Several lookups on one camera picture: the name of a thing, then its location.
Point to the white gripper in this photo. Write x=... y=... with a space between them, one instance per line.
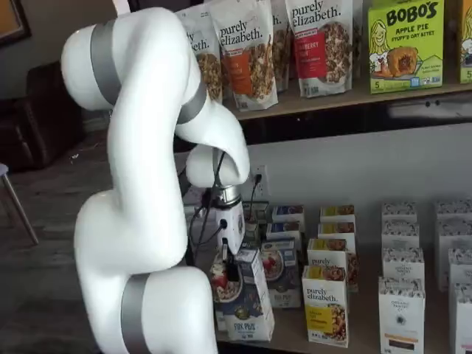
x=234 y=225

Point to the blue white flax cereal box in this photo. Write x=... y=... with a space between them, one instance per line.
x=247 y=317
x=289 y=212
x=285 y=230
x=280 y=280

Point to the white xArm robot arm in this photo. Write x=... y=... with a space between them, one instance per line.
x=129 y=221

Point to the yellow purely elizabeth box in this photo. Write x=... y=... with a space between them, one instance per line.
x=326 y=313
x=326 y=254
x=337 y=212
x=337 y=228

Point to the black metal wooden shelf rack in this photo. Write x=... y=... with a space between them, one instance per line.
x=368 y=114

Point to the green Bobo's apple pie box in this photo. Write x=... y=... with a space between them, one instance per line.
x=405 y=48

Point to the yellow Bobo's snack box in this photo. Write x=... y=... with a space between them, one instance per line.
x=466 y=40

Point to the white floral pantry carton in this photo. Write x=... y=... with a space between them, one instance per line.
x=402 y=263
x=455 y=234
x=402 y=317
x=464 y=321
x=400 y=234
x=453 y=209
x=461 y=267
x=400 y=211

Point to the blue purely elizabeth granola bag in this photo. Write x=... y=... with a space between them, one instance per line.
x=206 y=66

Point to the dark brown armchair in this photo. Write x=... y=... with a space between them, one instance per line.
x=40 y=121

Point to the chair with metal legs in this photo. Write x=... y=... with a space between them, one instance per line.
x=3 y=170

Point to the white flat panel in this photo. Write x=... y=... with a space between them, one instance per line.
x=119 y=4

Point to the dark framed picture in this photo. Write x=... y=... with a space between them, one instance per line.
x=11 y=18

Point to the white wall outlet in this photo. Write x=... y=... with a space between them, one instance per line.
x=264 y=173

